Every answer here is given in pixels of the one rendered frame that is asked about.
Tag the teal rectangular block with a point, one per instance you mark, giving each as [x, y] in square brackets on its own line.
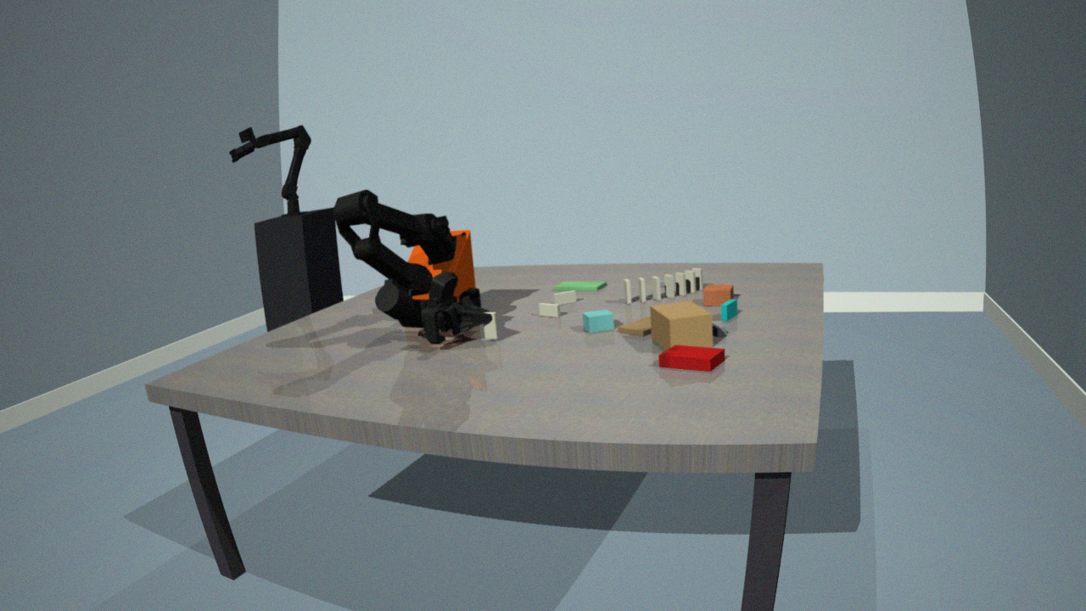
[729, 310]
[597, 321]

